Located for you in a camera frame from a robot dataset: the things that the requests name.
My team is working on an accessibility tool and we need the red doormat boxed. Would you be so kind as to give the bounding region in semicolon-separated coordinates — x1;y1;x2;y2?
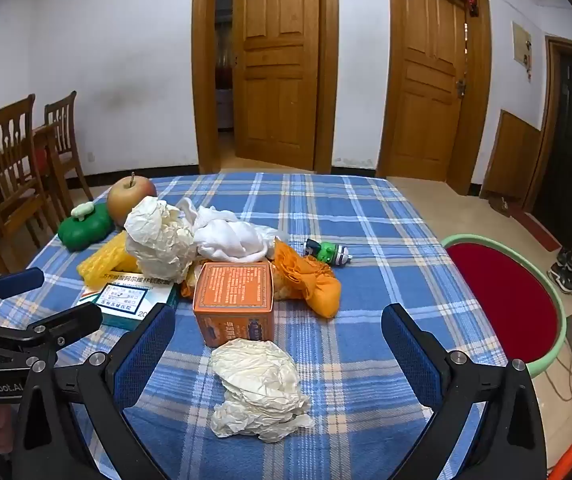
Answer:
508;207;561;253

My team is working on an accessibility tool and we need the yellow foam fruit net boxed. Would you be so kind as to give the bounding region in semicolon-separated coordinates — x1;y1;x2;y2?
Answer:
77;230;142;281

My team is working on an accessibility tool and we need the red yellow apple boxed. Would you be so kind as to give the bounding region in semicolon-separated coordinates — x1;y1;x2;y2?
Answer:
107;172;157;231

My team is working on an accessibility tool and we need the beige wall electrical box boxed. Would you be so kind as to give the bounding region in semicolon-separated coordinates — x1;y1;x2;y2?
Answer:
510;21;532;66

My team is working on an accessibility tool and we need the wooden door frame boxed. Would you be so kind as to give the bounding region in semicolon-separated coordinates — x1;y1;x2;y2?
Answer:
376;0;492;196
191;0;341;176

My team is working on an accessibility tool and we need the closed wooden panel door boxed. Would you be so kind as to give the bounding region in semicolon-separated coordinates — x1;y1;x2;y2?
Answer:
398;0;466;181

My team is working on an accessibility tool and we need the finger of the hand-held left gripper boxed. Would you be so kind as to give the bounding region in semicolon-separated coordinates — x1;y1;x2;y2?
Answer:
0;303;104;361
0;267;46;321

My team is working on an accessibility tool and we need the orange plastic object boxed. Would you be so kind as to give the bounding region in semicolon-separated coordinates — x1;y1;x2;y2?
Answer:
550;442;572;480

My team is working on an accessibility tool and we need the pair of dark sneakers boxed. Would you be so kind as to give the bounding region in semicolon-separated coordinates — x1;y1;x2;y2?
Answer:
548;252;572;298

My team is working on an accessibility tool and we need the small green toy figure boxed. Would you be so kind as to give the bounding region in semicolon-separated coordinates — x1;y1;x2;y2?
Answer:
306;238;353;266

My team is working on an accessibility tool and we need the green pumpkin-shaped toy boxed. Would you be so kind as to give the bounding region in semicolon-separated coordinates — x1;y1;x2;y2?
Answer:
57;201;117;252

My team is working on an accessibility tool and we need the blue plaid tablecloth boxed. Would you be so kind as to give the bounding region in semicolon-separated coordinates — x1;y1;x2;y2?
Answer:
0;172;511;480

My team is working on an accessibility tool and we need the wooden dining chair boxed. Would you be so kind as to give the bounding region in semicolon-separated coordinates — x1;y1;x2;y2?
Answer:
0;94;62;271
43;91;94;211

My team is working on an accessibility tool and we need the red stool with green rim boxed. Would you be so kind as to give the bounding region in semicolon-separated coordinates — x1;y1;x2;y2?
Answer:
440;233;566;378

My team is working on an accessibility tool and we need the leaning wooden panel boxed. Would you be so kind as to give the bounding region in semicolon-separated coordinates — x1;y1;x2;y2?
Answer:
480;109;541;201

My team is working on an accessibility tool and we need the floor cable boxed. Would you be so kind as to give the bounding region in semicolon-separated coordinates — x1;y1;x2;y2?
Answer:
546;345;572;421

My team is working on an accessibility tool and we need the white green medicine box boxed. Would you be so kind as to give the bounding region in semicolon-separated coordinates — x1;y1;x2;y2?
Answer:
80;270;179;331

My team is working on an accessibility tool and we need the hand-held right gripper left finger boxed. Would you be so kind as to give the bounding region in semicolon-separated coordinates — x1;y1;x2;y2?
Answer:
11;303;177;480

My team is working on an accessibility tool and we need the orange cardboard box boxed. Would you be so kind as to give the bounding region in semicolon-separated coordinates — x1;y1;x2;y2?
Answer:
192;261;275;348

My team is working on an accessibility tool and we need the large crumpled white paper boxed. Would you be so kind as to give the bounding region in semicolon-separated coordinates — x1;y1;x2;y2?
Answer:
124;196;201;283

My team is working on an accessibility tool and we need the open wooden panel door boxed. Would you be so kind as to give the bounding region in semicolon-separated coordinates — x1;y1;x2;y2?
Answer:
232;0;321;171

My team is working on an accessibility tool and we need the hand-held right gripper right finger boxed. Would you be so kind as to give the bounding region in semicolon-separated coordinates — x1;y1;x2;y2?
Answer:
382;303;549;480

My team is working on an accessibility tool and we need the white sock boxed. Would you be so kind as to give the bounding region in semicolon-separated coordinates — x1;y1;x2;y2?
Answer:
176;197;279;263

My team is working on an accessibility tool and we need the small white paper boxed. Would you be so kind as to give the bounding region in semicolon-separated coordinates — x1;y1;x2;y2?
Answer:
209;338;315;443

